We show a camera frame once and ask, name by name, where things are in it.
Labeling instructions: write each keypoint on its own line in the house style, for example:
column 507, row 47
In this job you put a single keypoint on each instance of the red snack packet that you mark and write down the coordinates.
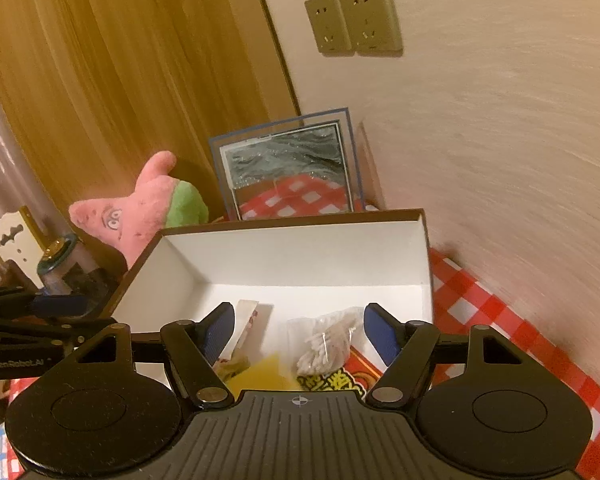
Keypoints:
column 350, row 377

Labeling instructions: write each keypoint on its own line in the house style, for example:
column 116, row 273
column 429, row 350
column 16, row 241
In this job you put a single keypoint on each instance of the brown cardboard box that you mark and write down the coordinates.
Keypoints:
column 290, row 260

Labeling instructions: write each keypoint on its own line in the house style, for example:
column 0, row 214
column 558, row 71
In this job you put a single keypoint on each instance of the red checkered tablecloth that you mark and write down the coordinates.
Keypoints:
column 505, row 340

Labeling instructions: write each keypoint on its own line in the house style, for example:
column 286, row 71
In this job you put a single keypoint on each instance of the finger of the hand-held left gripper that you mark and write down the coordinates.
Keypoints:
column 55, row 306
column 50, row 329

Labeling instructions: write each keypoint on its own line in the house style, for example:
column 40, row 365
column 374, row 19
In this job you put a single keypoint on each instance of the wooden door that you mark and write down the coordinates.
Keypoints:
column 130, row 60

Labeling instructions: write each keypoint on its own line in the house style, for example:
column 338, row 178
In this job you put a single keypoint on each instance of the small white packet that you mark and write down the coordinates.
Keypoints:
column 245, row 325

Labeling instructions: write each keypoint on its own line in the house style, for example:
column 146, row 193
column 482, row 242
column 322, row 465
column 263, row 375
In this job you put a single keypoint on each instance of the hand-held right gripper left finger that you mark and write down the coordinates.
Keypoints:
column 220, row 332

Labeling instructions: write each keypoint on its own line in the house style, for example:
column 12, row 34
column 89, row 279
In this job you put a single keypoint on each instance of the framed picture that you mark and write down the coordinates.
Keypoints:
column 285, row 170

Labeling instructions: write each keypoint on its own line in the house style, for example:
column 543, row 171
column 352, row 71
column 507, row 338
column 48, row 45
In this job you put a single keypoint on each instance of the pink starfish plush toy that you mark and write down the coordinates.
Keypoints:
column 145, row 205

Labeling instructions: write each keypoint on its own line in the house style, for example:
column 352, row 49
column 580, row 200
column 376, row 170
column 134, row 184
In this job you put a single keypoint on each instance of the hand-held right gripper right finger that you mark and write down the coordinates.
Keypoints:
column 382, row 332

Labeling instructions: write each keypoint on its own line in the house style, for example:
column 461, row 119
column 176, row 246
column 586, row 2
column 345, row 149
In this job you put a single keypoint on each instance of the white wooden chair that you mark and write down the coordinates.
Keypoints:
column 10, row 245

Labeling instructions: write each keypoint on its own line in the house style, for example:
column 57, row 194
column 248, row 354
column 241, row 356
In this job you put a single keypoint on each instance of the gold wall socket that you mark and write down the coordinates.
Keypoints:
column 327, row 25
column 372, row 15

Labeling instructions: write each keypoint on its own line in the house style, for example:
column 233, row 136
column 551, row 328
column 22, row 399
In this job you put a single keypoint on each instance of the beige sock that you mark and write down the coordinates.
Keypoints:
column 232, row 367

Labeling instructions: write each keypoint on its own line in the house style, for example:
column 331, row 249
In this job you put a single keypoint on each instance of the bag of cotton swabs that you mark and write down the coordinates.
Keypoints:
column 325, row 350

